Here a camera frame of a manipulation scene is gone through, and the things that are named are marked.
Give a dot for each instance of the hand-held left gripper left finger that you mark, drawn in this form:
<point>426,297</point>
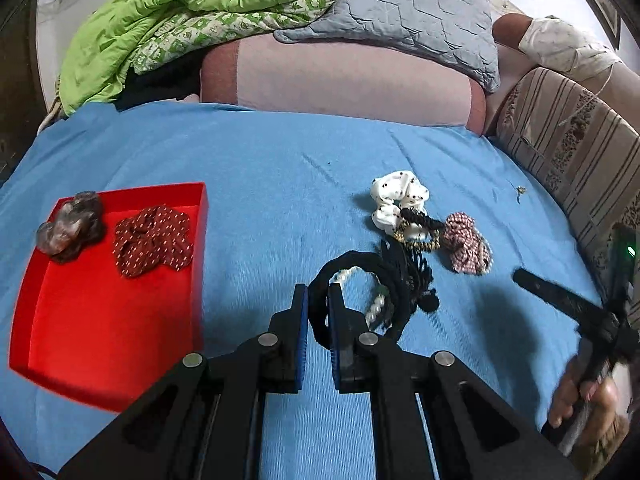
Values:
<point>300,340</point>

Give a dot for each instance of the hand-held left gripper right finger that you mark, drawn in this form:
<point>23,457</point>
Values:
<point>334,340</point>

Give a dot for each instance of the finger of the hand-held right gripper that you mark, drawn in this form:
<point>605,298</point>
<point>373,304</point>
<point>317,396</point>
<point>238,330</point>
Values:
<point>550,292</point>

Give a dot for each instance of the black hair band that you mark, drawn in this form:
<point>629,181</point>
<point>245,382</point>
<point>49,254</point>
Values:
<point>320,280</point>

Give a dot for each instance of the red white checked scrunchie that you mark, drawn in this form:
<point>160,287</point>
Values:
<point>465,245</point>

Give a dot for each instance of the black hair claw clip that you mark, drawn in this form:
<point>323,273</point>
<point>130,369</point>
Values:
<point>415,275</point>

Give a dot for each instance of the white printed scrunchie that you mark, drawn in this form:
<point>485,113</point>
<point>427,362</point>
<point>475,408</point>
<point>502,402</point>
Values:
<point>395,190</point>

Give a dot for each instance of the red tray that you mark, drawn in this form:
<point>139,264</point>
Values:
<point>100,330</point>

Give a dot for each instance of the person's right forearm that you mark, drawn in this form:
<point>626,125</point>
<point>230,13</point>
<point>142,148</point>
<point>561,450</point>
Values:
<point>602,452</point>

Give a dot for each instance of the person's right hand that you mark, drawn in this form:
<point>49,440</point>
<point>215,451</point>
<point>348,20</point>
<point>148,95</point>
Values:
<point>585,400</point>

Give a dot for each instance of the small brown scrap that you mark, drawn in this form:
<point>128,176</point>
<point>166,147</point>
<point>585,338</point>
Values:
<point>520,192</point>

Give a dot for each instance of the striped floral cushion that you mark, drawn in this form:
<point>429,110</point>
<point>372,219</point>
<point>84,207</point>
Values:
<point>570,145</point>

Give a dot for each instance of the blue bed sheet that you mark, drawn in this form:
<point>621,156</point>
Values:
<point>275,170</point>

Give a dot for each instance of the dark red dotted scrunchie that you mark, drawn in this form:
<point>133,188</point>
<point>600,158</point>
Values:
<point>152,240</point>

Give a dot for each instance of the white cloth bundle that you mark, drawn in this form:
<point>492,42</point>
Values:
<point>565,45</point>

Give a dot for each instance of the grey brown sheer scrunchie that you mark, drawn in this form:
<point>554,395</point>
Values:
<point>70,227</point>

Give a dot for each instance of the pink bolster pillow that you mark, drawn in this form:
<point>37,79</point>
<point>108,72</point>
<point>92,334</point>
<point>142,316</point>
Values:
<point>340,80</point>

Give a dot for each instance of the brown pillow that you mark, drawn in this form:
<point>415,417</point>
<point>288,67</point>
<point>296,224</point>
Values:
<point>507,32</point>

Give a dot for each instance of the dark clothing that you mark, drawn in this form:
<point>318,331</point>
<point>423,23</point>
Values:
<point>160,82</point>

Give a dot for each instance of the grey quilted pillow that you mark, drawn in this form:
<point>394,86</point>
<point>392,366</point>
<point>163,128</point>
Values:
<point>400,15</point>

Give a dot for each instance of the green quilt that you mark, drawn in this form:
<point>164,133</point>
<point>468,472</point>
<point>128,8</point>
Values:
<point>150,15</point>

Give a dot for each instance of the dark wooden furniture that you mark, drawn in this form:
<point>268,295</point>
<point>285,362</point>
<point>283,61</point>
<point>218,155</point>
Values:
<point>17,85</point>

